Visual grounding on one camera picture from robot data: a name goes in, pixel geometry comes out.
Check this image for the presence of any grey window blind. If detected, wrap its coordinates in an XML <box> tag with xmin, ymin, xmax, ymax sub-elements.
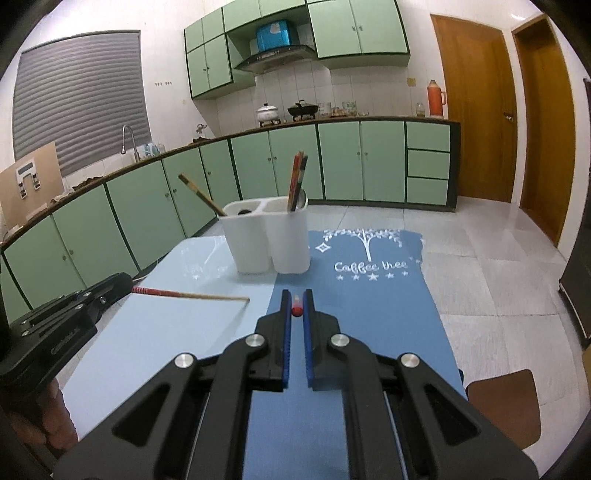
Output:
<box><xmin>11</xmin><ymin>30</ymin><xmax>153</xmax><ymax>179</ymax></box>

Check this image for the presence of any orange thermos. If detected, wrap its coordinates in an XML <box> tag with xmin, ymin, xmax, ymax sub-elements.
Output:
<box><xmin>425</xmin><ymin>79</ymin><xmax>448</xmax><ymax>119</ymax></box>

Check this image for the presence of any closed wooden door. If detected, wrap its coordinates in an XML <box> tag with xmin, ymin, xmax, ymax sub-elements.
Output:
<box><xmin>430</xmin><ymin>12</ymin><xmax>519</xmax><ymax>204</ymax></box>

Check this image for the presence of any narrow green wall cabinet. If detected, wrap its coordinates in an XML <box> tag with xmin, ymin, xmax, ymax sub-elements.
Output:
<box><xmin>222</xmin><ymin>0</ymin><xmax>308</xmax><ymax>34</ymax></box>

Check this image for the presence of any green base cabinet with drawers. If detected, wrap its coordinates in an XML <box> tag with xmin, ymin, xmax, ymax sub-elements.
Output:
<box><xmin>228</xmin><ymin>115</ymin><xmax>461</xmax><ymax>213</ymax></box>

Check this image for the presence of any green base cabinet with sink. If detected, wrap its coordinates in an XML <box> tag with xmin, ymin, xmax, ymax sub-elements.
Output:
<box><xmin>0</xmin><ymin>137</ymin><xmax>232</xmax><ymax>324</ymax></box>

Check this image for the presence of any metal faucet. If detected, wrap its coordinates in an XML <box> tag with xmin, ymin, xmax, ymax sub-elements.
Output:
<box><xmin>120</xmin><ymin>124</ymin><xmax>141</xmax><ymax>162</ymax></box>

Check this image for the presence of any blue tree print placemat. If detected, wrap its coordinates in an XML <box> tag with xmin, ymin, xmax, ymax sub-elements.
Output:
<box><xmin>242</xmin><ymin>227</ymin><xmax>465</xmax><ymax>480</ymax></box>

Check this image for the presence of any white utensil holder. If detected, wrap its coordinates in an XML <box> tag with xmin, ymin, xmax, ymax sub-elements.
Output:
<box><xmin>218</xmin><ymin>196</ymin><xmax>311</xmax><ymax>275</ymax></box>

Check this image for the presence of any brown chair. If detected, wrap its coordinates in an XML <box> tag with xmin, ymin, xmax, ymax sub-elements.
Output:
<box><xmin>466</xmin><ymin>368</ymin><xmax>542</xmax><ymax>451</ymax></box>

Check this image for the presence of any cardboard sheet with white parts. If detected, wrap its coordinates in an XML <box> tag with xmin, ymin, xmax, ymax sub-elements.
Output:
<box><xmin>0</xmin><ymin>140</ymin><xmax>66</xmax><ymax>228</ymax></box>

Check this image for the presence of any black range hood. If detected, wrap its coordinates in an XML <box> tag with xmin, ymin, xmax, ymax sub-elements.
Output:
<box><xmin>233</xmin><ymin>44</ymin><xmax>317</xmax><ymax>75</ymax></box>

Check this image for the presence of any wooden utensil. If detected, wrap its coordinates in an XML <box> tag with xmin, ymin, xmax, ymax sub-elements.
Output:
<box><xmin>178</xmin><ymin>174</ymin><xmax>228</xmax><ymax>217</ymax></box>

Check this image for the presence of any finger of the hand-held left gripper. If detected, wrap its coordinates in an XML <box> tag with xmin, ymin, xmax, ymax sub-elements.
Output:
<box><xmin>9</xmin><ymin>272</ymin><xmax>136</xmax><ymax>336</ymax></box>

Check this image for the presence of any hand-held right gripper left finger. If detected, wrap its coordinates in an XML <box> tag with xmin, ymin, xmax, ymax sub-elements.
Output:
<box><xmin>55</xmin><ymin>290</ymin><xmax>294</xmax><ymax>480</ymax></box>

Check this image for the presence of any black display cabinet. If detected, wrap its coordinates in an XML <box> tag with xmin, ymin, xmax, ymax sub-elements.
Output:
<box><xmin>558</xmin><ymin>239</ymin><xmax>591</xmax><ymax>343</ymax></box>

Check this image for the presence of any black wok with lid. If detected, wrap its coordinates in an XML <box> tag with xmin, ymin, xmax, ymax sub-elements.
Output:
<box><xmin>287</xmin><ymin>99</ymin><xmax>321</xmax><ymax>120</ymax></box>

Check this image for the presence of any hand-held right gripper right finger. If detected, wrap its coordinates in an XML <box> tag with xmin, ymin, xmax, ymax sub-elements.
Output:
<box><xmin>302</xmin><ymin>290</ymin><xmax>539</xmax><ymax>480</ymax></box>

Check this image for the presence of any person's left hand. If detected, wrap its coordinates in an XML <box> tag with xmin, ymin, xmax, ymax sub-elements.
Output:
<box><xmin>9</xmin><ymin>376</ymin><xmax>78</xmax><ymax>460</ymax></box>

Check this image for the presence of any blue box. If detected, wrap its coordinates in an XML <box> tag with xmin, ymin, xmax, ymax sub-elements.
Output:
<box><xmin>255</xmin><ymin>19</ymin><xmax>297</xmax><ymax>53</ymax></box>

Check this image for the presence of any wooden door with frame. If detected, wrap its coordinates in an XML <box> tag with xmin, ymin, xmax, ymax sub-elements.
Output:
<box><xmin>510</xmin><ymin>13</ymin><xmax>577</xmax><ymax>248</ymax></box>

